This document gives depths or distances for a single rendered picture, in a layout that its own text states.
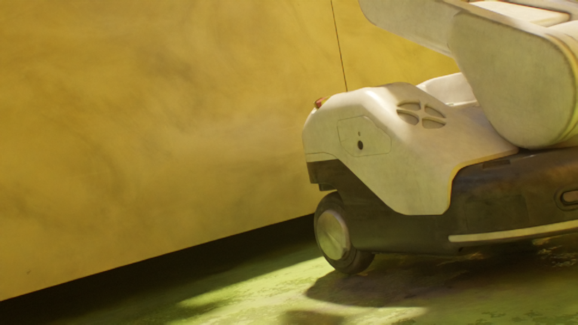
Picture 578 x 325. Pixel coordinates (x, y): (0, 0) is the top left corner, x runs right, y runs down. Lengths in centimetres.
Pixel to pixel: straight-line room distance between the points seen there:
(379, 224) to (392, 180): 10
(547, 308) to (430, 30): 57
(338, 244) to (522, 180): 45
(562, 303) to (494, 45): 44
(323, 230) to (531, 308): 55
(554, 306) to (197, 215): 95
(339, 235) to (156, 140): 52
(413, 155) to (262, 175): 71
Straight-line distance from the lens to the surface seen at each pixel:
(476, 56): 152
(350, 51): 230
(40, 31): 190
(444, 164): 141
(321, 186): 169
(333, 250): 171
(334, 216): 168
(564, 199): 140
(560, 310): 128
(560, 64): 141
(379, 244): 156
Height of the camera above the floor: 33
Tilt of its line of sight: 3 degrees down
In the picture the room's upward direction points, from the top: 11 degrees counter-clockwise
